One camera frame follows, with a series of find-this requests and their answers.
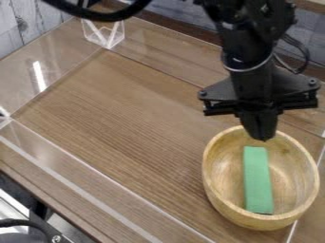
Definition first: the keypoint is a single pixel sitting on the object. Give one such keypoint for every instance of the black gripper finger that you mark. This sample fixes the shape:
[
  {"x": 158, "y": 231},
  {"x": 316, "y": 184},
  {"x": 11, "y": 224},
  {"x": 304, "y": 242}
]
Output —
[
  {"x": 269, "y": 121},
  {"x": 252, "y": 124}
]

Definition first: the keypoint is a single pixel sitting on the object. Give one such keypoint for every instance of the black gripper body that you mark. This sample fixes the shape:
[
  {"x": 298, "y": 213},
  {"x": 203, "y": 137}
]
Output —
[{"x": 257, "y": 89}]

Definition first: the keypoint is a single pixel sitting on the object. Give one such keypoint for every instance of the wooden bowl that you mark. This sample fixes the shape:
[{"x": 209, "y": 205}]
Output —
[{"x": 294, "y": 176}]

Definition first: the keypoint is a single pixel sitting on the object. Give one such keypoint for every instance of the green rectangular block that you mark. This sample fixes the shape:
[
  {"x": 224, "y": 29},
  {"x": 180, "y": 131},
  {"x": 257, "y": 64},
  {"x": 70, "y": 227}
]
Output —
[{"x": 257, "y": 185}]

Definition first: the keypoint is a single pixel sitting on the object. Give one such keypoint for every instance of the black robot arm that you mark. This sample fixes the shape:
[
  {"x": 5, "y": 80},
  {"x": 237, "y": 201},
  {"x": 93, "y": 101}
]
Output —
[{"x": 252, "y": 25}]

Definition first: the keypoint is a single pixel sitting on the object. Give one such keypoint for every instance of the clear acrylic corner bracket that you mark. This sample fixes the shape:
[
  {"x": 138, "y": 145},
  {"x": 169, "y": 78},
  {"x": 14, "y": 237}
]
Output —
[{"x": 105, "y": 37}]

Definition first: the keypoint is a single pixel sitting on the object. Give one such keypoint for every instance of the black metal bracket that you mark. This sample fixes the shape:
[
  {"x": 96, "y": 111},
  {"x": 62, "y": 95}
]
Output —
[{"x": 49, "y": 233}]

